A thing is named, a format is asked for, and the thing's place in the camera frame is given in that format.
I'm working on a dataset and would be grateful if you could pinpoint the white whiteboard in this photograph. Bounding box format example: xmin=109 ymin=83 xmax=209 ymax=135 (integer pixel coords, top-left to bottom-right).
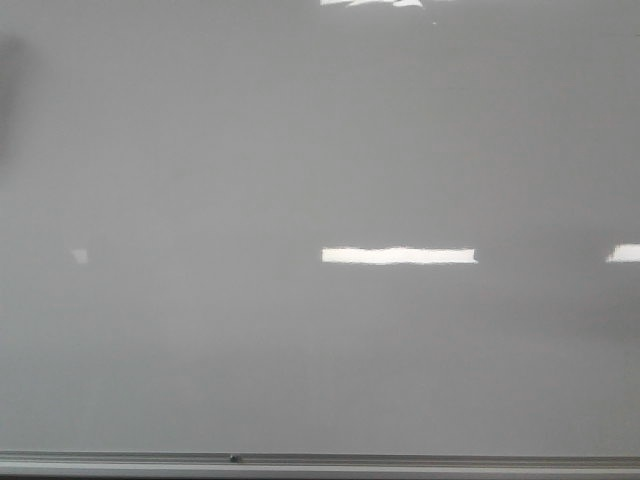
xmin=1 ymin=1 xmax=639 ymax=456

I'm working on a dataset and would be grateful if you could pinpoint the aluminium whiteboard frame rail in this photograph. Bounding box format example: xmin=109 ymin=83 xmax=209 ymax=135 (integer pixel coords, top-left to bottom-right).
xmin=1 ymin=451 xmax=639 ymax=479

